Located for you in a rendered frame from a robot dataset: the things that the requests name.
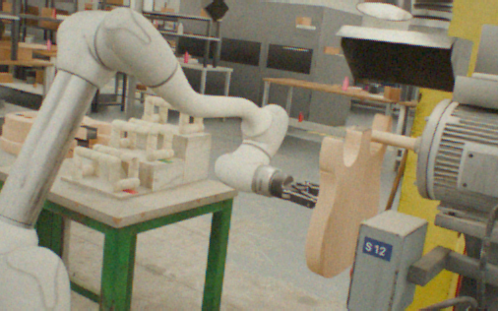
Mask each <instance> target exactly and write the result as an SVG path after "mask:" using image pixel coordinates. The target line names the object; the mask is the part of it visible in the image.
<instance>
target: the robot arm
mask: <svg viewBox="0 0 498 311"><path fill-rule="evenodd" d="M56 43H57V47H58V49H57V57H56V70H57V71H58V72H57V74H56V77H55V79H54V82H53V84H52V85H51V87H50V90H49V92H48V94H47V96H46V97H45V100H44V102H43V105H42V107H41V108H40V110H39V112H38V114H37V117H36V119H35V120H34V122H33V124H32V126H31V130H30V131H29V134H28V136H27V137H26V141H25V143H24V144H23V146H22V148H21V150H20V152H19V156H18V157H17V159H16V161H15V162H14V164H13V168H12V170H11V172H10V174H9V175H8V177H7V181H6V182H5V184H4V186H3V188H2V190H1V193H0V311H70V284H69V279H68V273H67V271H66V268H65V267H64V265H63V263H62V260H61V259H60V258H59V257H58V256H57V255H56V254H54V253H53V252H52V251H50V250H49V249H47V248H42V247H37V242H38V241H37V234H36V231H35V229H33V226H34V224H35V223H36V220H37V217H38V215H39V213H40V212H41V209H42V207H43V206H44V202H45V200H46V199H47V196H48V194H49V193H50V189H51V187H52V185H53V183H54V181H55V180H56V176H57V175H58V172H59V170H60V168H61V167H62V163H63V161H64V159H65V157H66V156H67V154H68V152H69V149H70V147H71V145H72V144H73V142H74V140H75V136H76V134H77V132H78V131H79V129H80V126H81V123H82V121H83V120H84V118H85V115H86V114H87V110H88V108H89V107H90V105H91V102H92V101H93V96H94V95H95V92H96V90H99V89H101V88H102V87H104V86H105V84H107V83H108V81H109V80H110V79H111V78H112V77H113V76H114V75H115V74H116V73H117V71H121V72H123V73H126V74H128V75H130V76H132V75H134V76H135V77H136V78H138V79H139V80H140V81H141V82H142V84H144V85H145V86H146V87H147V88H148V89H149V90H152V91H153V92H154V93H156V94H157V95H159V96H160V97H161V98H162V99H164V100H165V101H166V102H167V103H169V104H170V105H171V106H172V107H173V108H176V109H177V110H178V111H179V112H181V113H183V114H186V115H189V116H192V117H197V118H214V117H235V116H236V117H240V118H241V119H242V123H241V130H242V134H243V137H242V138H243V139H244V141H243V143H242V145H240V147H239V149H238V150H237V151H235V152H233V154H226V155H222V156H220V157H219V158H218V159H217V161H216V162H215V176H216V177H217V178H218V180H219V181H220V182H221V183H222V184H224V185H226V186H227V187H231V188H233V189H235V190H238V191H240V192H243V193H256V194H258V195H262V196H264V197H267V198H270V199H272V198H274V197H276V198H278V199H283V200H288V201H290V202H292V203H294V204H297V205H301V206H304V207H306V208H308V209H311V210H312V209H313V207H314V209H315V206H316V204H317V201H318V198H316V197H318V193H319V188H320V184H317V183H313V182H311V181H305V183H302V182H299V181H297V182H295V181H294V180H293V176H292V175H289V174H286V173H283V172H281V169H279V168H274V167H271V166H269V163H270V160H271V158H272V157H273V156H274V155H275V154H276V151H277V150H278V149H279V147H280V145H281V141H282V139H283V138H284V136H285V134H286V132H287V124H288V117H287V114H286V112H285V110H284V109H283V108H281V107H280V106H278V105H274V104H270V105H268V106H265V107H263V108H258V107H257V105H255V104H254V103H253V102H251V101H249V100H246V99H244V98H239V97H231V96H218V95H200V94H197V93H196V92H194V91H193V90H192V89H191V88H190V85H189V84H188V82H187V80H186V78H185V77H184V73H183V72H182V69H181V67H180V65H179V64H178V60H177V59H176V58H175V56H174V54H173V53H172V50H171V48H170V47H169V45H168V44H167V43H166V41H165V40H164V38H163V37H162V36H161V35H160V34H159V32H158V31H157V29H155V28H154V26H153V25H152V23H150V22H149V21H148V20H147V19H146V18H145V17H142V15H141V14H139V13H137V12H136V11H135V10H131V9H129V8H126V7H121V8H117V9H115V10H111V12H109V11H101V10H86V11H81V12H78V13H75V14H74V15H72V16H69V17H68V18H67V19H66V20H64V21H63V22H62V24H61V25H60V27H59V29H58V31H57V35H56ZM307 191H308V193H307Z"/></svg>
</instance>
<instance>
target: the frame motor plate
mask: <svg viewBox="0 0 498 311"><path fill-rule="evenodd" d="M434 225H435V226H439V227H441V228H445V229H451V230H453V231H456V232H458V233H462V234H464V235H468V236H474V237H477V238H480V239H483V235H484V230H485V226H486V225H487V223H485V222H483V221H479V220H476V219H473V218H465V217H461V216H458V215H455V212H439V213H437V214H436V215H435V218H434ZM493 228H494V229H493V231H492V232H493V233H492V235H491V239H490V240H491V241H490V242H495V243H498V225H496V224H495V225H494V227H493Z"/></svg>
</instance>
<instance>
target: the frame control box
mask: <svg viewBox="0 0 498 311"><path fill-rule="evenodd" d="M427 229H428V220H426V219H422V218H415V217H411V216H409V215H405V214H403V213H399V212H393V211H386V212H383V213H381V214H379V215H378V216H375V217H373V218H370V219H368V220H367V221H365V222H362V223H361V224H360V227H359V231H358V235H357V239H356V246H355V251H354V261H353V266H352V271H351V276H350V281H349V286H348V297H347V301H346V305H347V306H346V309H348V310H349V311H404V310H405V309H406V308H407V307H408V306H409V304H410V303H412V302H413V298H414V295H415V286H416V284H413V283H410V282H409V281H408V280H407V277H408V272H409V266H410V265H412V264H413V263H414V262H415V261H416V260H419V259H420V258H421V256H422V252H423V248H424V242H425V238H426V234H427ZM463 303H468V304H470V306H471V307H469V308H468V311H477V310H476V307H477V301H476V300H475V299H474V298H473V297H464V296H463V297H454V298H452V299H448V300H446V301H443V302H440V303H434V304H432V305H430V306H428V307H425V308H422V309H417V310H415V311H438V310H440V309H446V308H448V307H452V306H455V305H458V304H463Z"/></svg>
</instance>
